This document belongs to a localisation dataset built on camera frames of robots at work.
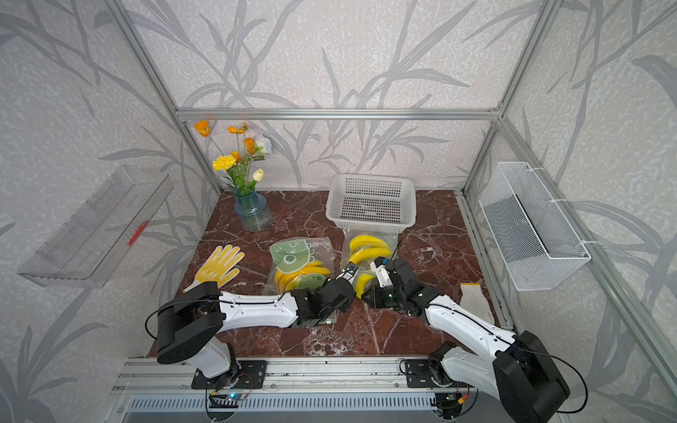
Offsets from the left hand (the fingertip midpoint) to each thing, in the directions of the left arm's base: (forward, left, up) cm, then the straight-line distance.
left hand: (352, 286), depth 85 cm
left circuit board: (-30, +34, -8) cm, 46 cm away
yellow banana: (+18, -5, 0) cm, 19 cm away
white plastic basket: (+41, -8, -5) cm, 42 cm away
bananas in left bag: (+4, +23, -4) cm, 24 cm away
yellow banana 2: (+12, -6, 0) cm, 13 cm away
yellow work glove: (+10, +49, -7) cm, 51 cm away
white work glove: (-3, -41, -4) cm, 41 cm away
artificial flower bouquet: (+35, +40, +21) cm, 57 cm away
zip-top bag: (+18, -3, -6) cm, 19 cm away
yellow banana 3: (-1, -3, +4) cm, 5 cm away
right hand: (-4, -3, +1) cm, 6 cm away
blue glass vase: (+28, +38, +4) cm, 48 cm away
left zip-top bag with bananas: (+9, +19, -1) cm, 21 cm away
